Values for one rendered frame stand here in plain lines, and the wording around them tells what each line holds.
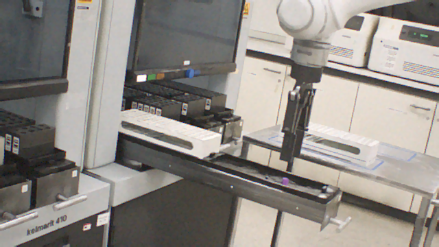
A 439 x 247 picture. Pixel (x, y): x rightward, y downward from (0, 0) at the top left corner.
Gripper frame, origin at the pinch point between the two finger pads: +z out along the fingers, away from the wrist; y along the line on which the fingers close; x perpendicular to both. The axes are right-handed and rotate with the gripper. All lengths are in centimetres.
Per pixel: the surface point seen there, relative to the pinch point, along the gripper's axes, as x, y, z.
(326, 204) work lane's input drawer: 12.9, 4.6, 9.9
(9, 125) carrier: -52, 41, 3
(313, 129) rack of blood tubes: -6.1, -35.1, 2.4
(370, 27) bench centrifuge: -42, -239, -27
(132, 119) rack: -45.1, 3.1, 4.2
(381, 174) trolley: 18.3, -29.2, 8.5
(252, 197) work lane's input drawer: -5.8, 4.9, 13.8
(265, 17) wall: -141, -294, -18
